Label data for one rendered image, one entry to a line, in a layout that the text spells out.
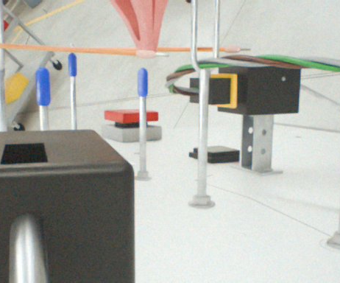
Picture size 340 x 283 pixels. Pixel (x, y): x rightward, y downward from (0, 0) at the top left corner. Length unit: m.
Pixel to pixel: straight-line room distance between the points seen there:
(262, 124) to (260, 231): 0.16
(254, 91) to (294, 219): 0.14
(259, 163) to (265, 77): 0.07
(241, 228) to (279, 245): 0.03
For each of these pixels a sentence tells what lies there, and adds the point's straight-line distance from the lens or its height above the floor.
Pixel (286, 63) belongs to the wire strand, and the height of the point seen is 1.22.
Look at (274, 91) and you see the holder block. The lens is 0.41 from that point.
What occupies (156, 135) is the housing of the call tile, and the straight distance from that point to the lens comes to 0.61.
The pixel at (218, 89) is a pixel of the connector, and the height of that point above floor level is 1.17.
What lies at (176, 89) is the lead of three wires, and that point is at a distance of 0.37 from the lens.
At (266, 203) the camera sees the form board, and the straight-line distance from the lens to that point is 0.33.
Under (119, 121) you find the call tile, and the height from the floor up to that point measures 1.11.
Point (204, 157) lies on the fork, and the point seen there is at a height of 1.19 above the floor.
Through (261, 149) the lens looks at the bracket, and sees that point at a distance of 0.44.
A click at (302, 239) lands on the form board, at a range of 0.27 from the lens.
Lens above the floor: 1.37
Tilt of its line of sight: 35 degrees down
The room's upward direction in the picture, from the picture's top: 47 degrees counter-clockwise
